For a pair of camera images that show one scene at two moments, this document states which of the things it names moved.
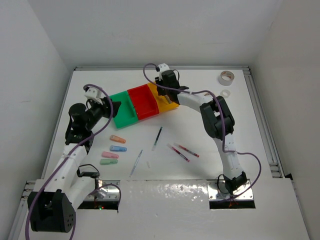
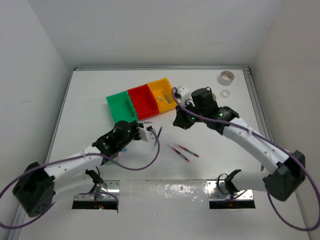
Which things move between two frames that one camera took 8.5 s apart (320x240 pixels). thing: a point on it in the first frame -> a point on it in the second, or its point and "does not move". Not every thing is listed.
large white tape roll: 226,78 does not move
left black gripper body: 109,111 -> 133,133
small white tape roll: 225,93 does not move
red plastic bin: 143,101 does not move
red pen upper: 186,149 does not move
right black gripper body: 163,91 -> 187,119
